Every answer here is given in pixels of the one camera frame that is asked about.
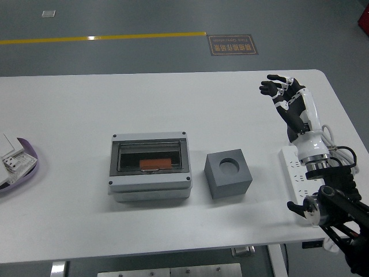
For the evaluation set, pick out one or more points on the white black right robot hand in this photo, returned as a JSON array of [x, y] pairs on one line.
[[310, 115]]

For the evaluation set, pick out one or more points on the orange cylinder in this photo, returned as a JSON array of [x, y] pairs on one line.
[[155, 163]]

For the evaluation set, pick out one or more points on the smoky transparent box lid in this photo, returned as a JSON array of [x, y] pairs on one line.
[[150, 151]]

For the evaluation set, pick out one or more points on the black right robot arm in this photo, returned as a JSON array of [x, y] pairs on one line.
[[343, 199]]

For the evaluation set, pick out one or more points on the grey cube with round hole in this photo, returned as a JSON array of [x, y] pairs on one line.
[[227, 184]]

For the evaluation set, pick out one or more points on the grey plastic junction box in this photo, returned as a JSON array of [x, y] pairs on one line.
[[150, 184]]

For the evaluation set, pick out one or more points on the white power strip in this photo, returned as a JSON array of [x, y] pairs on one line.
[[291, 167]]

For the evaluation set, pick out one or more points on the brown floor sign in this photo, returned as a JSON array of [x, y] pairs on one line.
[[232, 44]]

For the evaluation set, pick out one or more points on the red object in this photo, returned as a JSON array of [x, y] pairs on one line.
[[363, 18]]

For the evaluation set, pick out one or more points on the white table leg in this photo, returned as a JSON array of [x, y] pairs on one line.
[[57, 269], [278, 259]]

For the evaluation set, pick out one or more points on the yellow floor tape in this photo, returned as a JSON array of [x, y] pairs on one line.
[[115, 37]]

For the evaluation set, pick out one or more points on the small grey floor plate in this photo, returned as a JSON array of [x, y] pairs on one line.
[[48, 13]]

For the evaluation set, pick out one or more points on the purple tray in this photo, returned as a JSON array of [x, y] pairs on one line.
[[29, 148]]

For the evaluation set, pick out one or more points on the white terminal block part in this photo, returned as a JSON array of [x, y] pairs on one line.
[[20, 164]]

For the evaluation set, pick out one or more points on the white flat plate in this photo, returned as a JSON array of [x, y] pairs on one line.
[[5, 144]]

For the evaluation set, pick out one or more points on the metal table bracket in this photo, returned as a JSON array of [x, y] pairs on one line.
[[243, 251]]

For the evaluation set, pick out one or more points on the grey metal base plate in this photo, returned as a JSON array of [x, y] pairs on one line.
[[173, 271]]

